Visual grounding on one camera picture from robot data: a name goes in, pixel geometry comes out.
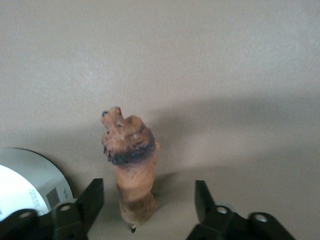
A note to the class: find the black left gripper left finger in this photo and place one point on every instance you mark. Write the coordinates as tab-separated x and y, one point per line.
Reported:
85	207

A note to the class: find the white round desk lamp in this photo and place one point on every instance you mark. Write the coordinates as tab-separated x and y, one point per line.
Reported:
25	180

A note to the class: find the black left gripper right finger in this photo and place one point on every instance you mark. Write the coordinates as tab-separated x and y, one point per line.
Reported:
207	212

